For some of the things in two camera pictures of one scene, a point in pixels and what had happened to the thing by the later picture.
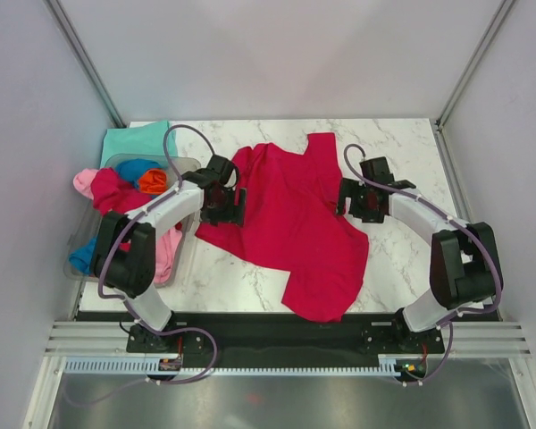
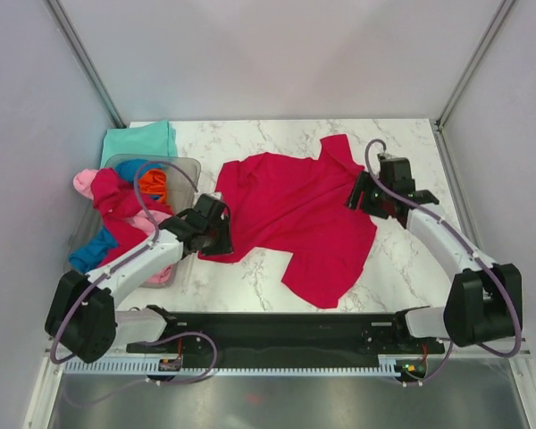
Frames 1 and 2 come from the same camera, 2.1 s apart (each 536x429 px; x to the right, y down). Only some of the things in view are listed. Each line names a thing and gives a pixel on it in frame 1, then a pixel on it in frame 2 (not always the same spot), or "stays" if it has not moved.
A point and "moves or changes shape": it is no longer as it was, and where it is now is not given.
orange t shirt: (153, 181) stays
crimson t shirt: (291, 220) moves or changes shape
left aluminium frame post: (72, 39) stays
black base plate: (276, 334) stays
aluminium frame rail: (452, 170) stays
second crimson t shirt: (112, 194) stays
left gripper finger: (238, 216) → (225, 230)
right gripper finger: (346, 190) → (362, 180)
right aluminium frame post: (498, 20) stays
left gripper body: (223, 208) → (212, 231)
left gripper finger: (204, 219) → (218, 248)
